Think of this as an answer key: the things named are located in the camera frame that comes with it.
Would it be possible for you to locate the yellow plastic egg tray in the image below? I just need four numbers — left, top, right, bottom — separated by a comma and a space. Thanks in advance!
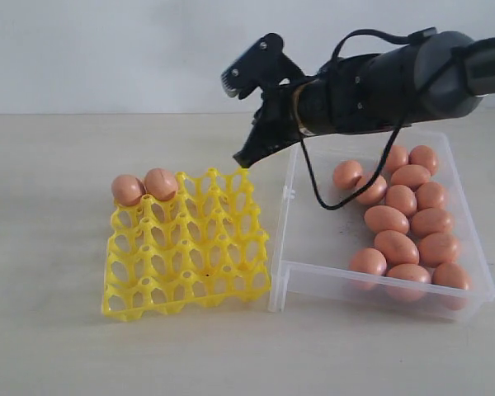
101, 168, 271, 322

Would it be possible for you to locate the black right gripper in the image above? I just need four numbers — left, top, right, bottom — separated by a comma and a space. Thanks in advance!
233, 78, 309, 167

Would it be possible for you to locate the clear plastic bin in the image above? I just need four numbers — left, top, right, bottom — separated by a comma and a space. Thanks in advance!
268, 129, 495, 321

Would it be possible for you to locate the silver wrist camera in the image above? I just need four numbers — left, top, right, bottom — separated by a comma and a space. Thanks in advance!
221, 33, 304, 100

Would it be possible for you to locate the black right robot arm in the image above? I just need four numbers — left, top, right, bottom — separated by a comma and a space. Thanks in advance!
221, 28, 495, 168

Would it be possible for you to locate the brown egg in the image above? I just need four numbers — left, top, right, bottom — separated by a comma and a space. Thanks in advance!
374, 230, 420, 266
390, 164, 431, 191
364, 205, 409, 234
348, 247, 388, 276
415, 181, 448, 211
384, 144, 409, 174
144, 167, 178, 201
332, 160, 363, 190
417, 233, 461, 268
384, 185, 417, 218
408, 145, 439, 176
410, 208, 455, 238
111, 174, 146, 206
431, 262, 472, 311
355, 172, 388, 205
386, 263, 431, 303

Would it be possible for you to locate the black camera cable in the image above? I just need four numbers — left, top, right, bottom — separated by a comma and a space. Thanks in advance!
299, 27, 438, 211

